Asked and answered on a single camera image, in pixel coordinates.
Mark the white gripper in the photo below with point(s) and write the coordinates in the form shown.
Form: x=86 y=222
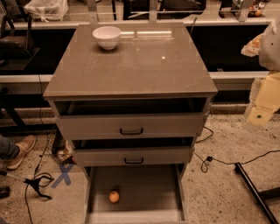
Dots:
x=270 y=49

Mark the orange fruit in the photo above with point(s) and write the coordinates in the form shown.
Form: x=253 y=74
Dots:
x=114 y=196

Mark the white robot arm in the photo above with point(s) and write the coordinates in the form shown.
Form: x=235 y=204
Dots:
x=269 y=54

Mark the top grey drawer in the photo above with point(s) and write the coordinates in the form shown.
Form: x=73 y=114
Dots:
x=138 y=118

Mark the grey drawer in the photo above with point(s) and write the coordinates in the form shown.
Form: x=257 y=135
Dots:
x=138 y=118
x=149 y=194
x=133 y=151

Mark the grey drawer cabinet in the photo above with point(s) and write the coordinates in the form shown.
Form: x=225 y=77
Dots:
x=151 y=61

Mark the bottom grey drawer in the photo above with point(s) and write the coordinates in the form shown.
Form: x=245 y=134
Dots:
x=149 y=194

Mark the middle grey drawer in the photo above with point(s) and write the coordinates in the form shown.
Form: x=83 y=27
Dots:
x=133 y=151

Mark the black metal stand leg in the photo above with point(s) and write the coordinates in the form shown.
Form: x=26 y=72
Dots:
x=261 y=197

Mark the white ceramic bowl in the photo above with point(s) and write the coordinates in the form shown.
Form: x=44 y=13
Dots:
x=107 y=37

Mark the blue tape cross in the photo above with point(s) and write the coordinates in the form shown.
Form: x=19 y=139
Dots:
x=64 y=175

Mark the white plastic bag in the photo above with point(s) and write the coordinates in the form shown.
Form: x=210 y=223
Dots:
x=47 y=10

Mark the tan shoe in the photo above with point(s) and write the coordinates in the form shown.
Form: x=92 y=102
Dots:
x=24 y=146

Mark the dark chair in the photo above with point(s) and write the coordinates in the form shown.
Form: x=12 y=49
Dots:
x=16 y=52

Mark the black grabber tool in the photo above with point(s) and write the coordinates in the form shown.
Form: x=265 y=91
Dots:
x=42 y=180

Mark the blue jeans leg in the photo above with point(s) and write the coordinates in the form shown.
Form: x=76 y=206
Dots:
x=8 y=149

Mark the wire basket with items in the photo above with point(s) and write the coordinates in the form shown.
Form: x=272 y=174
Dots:
x=58 y=149

